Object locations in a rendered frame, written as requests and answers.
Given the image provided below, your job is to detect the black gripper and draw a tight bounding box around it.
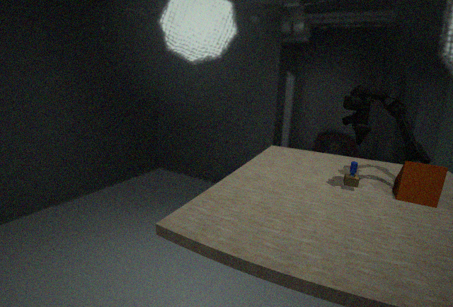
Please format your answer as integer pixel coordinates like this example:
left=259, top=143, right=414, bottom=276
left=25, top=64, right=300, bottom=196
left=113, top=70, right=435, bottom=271
left=352, top=110, right=371, bottom=145

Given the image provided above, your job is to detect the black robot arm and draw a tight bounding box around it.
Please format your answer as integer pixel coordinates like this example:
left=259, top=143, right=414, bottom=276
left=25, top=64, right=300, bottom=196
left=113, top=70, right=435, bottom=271
left=342, top=84, right=431, bottom=164

